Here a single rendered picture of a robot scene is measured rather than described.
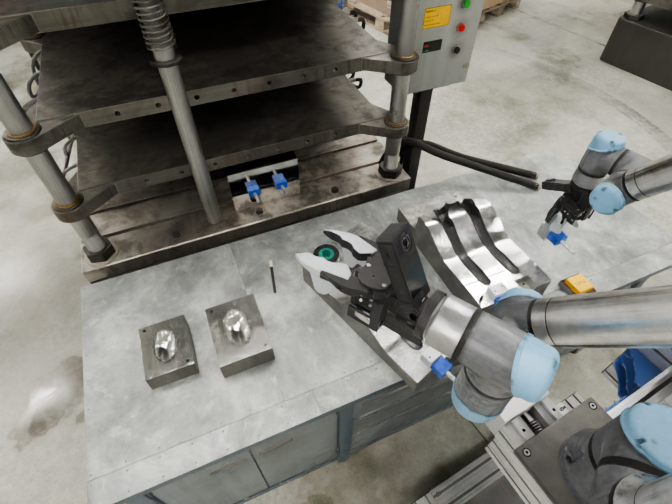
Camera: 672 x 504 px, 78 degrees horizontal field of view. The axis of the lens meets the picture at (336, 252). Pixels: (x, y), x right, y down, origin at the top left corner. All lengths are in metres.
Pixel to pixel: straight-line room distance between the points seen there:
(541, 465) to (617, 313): 0.45
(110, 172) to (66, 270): 1.39
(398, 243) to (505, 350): 0.18
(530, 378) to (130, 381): 1.08
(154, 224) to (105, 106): 0.53
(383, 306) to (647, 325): 0.31
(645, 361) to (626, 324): 0.78
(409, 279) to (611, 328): 0.26
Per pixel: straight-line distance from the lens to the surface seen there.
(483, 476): 1.82
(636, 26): 5.16
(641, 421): 0.83
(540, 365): 0.55
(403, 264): 0.53
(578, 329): 0.65
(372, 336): 1.21
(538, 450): 1.00
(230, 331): 1.28
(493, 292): 1.31
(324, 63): 1.50
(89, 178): 1.61
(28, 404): 2.50
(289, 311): 1.34
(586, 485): 0.96
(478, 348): 0.55
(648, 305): 0.62
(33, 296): 2.88
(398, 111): 1.64
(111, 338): 1.45
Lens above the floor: 1.92
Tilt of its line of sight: 49 degrees down
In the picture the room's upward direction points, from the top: straight up
